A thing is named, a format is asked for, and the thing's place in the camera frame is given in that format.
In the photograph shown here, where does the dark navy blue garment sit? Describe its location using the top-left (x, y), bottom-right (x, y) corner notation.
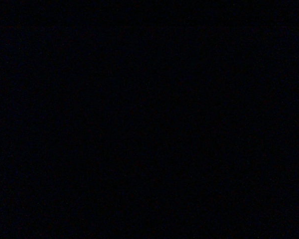
top-left (0, 0), bottom-right (299, 239)

